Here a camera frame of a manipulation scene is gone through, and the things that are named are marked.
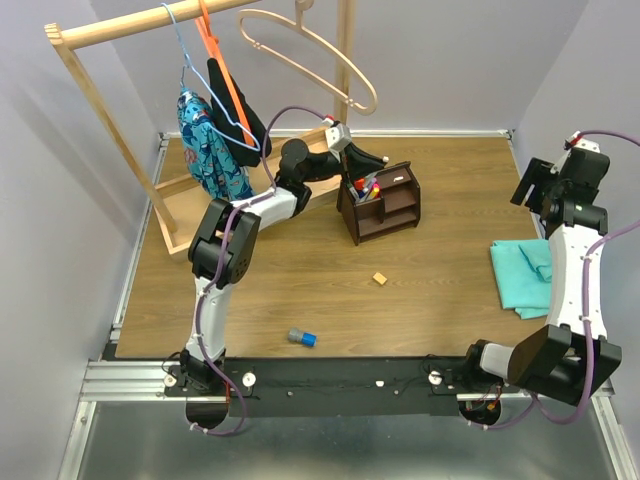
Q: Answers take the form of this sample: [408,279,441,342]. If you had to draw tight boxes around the orange plastic hanger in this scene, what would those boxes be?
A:
[195,0,256,147]

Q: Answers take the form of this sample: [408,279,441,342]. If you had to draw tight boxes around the folded teal cloth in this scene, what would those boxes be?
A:
[489,239,552,320]

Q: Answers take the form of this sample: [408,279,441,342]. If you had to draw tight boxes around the aluminium frame rail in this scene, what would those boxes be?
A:
[58,360,226,479]

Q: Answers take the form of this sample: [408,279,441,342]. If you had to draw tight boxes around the small tan eraser block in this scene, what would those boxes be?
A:
[372,272,388,286]

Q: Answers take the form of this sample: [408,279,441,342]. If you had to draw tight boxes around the brown wooden desk organizer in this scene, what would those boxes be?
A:
[336,161,421,245]

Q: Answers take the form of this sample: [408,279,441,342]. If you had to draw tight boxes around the wooden clothes hanger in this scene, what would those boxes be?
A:
[237,1,379,121]

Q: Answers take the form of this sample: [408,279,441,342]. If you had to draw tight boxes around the black garment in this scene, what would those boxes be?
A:
[207,58,266,167]

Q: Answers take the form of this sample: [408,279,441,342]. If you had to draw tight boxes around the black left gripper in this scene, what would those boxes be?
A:
[300,141,382,187]

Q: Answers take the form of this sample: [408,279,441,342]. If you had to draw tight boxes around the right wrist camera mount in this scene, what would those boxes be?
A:
[551,131,600,173]

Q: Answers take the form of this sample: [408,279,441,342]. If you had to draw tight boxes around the lavender cap white marker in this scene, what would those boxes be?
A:
[362,180,376,201]

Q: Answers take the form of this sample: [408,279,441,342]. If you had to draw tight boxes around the blue patterned shorts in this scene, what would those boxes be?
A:
[177,87,255,201]

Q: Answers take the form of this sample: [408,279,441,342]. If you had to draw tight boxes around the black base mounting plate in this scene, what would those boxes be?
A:
[163,354,501,422]

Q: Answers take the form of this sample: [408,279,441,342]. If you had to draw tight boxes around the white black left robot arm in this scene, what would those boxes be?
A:
[180,139,388,395]

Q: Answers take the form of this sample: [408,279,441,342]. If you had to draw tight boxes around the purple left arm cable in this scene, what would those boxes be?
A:
[187,104,334,438]

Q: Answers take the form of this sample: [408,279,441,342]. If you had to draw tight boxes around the light blue wire hanger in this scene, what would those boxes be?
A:
[161,2,259,152]

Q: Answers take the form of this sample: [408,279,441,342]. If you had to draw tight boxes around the wooden clothes rack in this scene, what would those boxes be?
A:
[43,0,362,264]

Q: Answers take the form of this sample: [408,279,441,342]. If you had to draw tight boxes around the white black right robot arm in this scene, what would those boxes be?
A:
[459,140,622,409]

